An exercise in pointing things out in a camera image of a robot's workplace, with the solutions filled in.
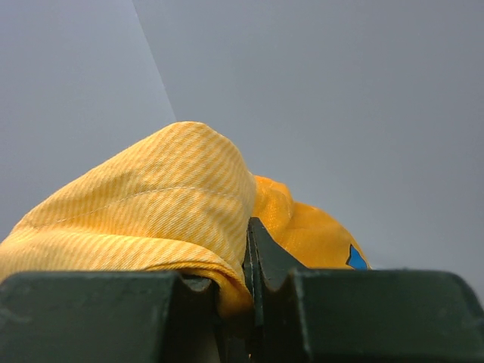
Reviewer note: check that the orange pillowcase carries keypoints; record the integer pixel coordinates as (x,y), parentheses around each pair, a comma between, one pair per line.
(179,199)

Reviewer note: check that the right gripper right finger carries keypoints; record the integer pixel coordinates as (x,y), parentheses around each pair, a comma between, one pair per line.
(356,315)

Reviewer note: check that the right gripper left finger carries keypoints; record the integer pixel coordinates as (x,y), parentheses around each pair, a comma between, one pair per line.
(108,317)

